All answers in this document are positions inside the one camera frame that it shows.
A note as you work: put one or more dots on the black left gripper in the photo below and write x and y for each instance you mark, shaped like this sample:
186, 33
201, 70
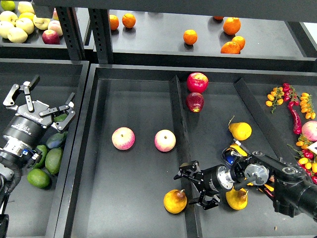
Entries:
32, 119

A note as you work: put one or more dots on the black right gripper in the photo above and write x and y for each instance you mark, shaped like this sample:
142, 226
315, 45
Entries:
211, 182

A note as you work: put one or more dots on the yellow pear with brown top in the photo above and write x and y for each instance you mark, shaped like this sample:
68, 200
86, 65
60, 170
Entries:
175, 201

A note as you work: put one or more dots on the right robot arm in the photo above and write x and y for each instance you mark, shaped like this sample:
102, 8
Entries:
285, 184

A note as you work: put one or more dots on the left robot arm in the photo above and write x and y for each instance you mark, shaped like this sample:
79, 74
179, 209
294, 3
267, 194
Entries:
11, 171

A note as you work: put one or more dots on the dark green avocado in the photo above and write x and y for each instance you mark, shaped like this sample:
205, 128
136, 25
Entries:
60, 118

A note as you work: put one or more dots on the yellow pear upper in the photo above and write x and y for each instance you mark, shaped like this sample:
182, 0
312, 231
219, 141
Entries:
239, 130

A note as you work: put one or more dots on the yellow pear right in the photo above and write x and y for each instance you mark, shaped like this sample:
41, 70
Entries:
269, 186

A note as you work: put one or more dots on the black centre divider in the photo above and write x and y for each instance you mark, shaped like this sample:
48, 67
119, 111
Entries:
192, 219

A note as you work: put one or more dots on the pink apple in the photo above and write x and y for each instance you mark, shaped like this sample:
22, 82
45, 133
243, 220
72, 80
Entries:
309, 130
165, 140
123, 138

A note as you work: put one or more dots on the red apple on shelf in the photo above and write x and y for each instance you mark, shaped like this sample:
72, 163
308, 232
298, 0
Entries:
50, 37

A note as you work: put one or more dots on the pale yellow apple front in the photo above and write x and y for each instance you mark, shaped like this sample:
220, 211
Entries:
17, 35

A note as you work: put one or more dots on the dark red apple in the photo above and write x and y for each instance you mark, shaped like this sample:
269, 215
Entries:
195, 102

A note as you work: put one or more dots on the pink apple left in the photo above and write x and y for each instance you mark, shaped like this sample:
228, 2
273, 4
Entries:
123, 138

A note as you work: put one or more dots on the bright red apple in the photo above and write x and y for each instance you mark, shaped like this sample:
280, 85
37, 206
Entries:
197, 82

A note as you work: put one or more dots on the orange left shelf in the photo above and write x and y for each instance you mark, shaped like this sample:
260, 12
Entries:
128, 20

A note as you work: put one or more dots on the orange shelf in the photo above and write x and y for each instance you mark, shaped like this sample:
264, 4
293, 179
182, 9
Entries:
230, 48
128, 20
232, 25
190, 37

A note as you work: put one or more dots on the red chili pepper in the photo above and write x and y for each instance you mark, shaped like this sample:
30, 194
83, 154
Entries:
297, 125

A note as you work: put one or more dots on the yellow tomato cluster left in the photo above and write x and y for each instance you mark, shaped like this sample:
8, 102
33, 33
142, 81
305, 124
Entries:
275, 98

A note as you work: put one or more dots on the pink apple far right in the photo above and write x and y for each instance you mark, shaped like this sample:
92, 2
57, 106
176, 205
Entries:
309, 130

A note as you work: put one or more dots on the red cherry tomato cluster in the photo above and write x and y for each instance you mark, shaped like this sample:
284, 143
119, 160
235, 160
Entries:
290, 94

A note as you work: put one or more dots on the orange cherry tomato cluster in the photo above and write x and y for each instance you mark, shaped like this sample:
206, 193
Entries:
307, 107

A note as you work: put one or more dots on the orange front right shelf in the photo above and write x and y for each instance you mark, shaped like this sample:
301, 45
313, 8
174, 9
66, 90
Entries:
230, 48

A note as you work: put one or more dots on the orange centre shelf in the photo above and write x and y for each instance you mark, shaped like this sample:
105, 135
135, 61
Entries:
190, 37

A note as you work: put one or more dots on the orange behind front right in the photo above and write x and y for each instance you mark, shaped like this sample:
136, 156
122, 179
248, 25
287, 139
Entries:
240, 41

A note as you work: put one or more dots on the orange top right shelf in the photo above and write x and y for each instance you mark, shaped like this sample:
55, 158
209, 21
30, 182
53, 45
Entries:
232, 25

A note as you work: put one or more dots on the black shelf post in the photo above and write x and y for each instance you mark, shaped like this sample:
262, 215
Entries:
100, 24

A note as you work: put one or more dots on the orange beside post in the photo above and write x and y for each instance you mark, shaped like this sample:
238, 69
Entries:
114, 22

